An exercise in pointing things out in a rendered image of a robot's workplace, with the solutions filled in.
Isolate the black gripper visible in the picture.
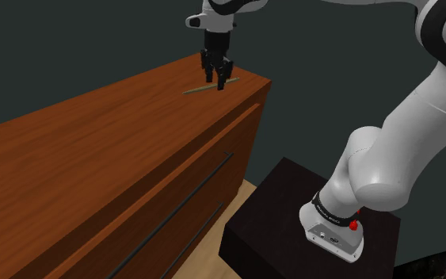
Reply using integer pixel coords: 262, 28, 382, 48
200, 29, 234, 91

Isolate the thin olive stick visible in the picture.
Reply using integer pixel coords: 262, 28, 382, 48
181, 77, 242, 95

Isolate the brown wooden chest of drawers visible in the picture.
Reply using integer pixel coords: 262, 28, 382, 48
0, 52, 273, 279

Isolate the dark robot stand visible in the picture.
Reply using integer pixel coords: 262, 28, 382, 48
218, 156, 402, 279

